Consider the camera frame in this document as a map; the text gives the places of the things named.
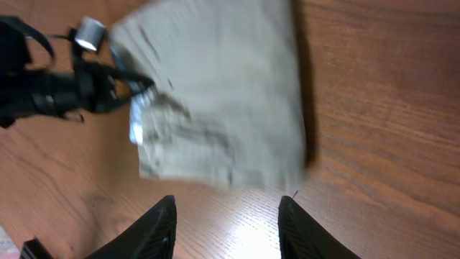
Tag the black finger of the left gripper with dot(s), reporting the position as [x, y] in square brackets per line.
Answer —
[128, 76]
[116, 96]

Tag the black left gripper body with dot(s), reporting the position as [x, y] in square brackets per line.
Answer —
[25, 93]

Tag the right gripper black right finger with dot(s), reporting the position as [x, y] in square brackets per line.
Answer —
[302, 237]

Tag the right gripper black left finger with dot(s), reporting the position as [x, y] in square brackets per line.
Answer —
[152, 236]

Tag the khaki green shorts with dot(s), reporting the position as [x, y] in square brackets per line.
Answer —
[226, 105]

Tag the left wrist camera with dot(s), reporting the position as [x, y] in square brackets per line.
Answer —
[90, 34]

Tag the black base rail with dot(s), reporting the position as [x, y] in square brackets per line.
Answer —
[34, 249]

